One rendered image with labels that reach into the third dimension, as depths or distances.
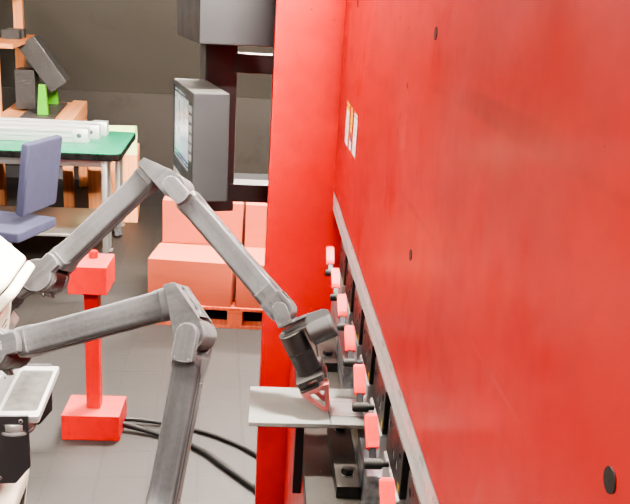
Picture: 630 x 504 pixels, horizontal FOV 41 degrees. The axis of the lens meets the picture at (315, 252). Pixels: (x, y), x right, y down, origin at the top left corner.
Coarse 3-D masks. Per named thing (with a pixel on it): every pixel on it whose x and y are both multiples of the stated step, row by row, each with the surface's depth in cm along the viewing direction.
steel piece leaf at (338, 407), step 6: (330, 402) 193; (336, 402) 197; (342, 402) 197; (348, 402) 197; (330, 408) 190; (336, 408) 194; (342, 408) 194; (348, 408) 195; (330, 414) 191; (336, 414) 191; (342, 414) 192; (348, 414) 192; (354, 414) 192; (360, 414) 192
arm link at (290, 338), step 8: (288, 328) 188; (296, 328) 188; (304, 328) 186; (280, 336) 189; (288, 336) 186; (296, 336) 186; (304, 336) 188; (288, 344) 187; (296, 344) 187; (304, 344) 187; (288, 352) 188; (296, 352) 187
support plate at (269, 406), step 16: (256, 400) 196; (272, 400) 197; (288, 400) 197; (304, 400) 198; (320, 400) 198; (256, 416) 189; (272, 416) 189; (288, 416) 190; (304, 416) 190; (320, 416) 190; (336, 416) 191
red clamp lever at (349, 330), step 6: (348, 330) 180; (354, 330) 180; (348, 336) 179; (354, 336) 180; (348, 342) 178; (354, 342) 179; (348, 348) 178; (354, 348) 178; (348, 354) 177; (348, 360) 176; (354, 360) 176; (348, 366) 176
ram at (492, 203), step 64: (384, 0) 168; (448, 0) 108; (512, 0) 80; (576, 0) 63; (384, 64) 165; (448, 64) 107; (512, 64) 79; (576, 64) 63; (384, 128) 161; (448, 128) 105; (512, 128) 78; (576, 128) 62; (384, 192) 158; (448, 192) 104; (512, 192) 78; (576, 192) 62; (384, 256) 155; (448, 256) 103; (512, 256) 77; (576, 256) 61; (384, 320) 152; (448, 320) 101; (512, 320) 76; (576, 320) 61; (448, 384) 100; (512, 384) 75; (576, 384) 60; (448, 448) 99; (512, 448) 75; (576, 448) 60
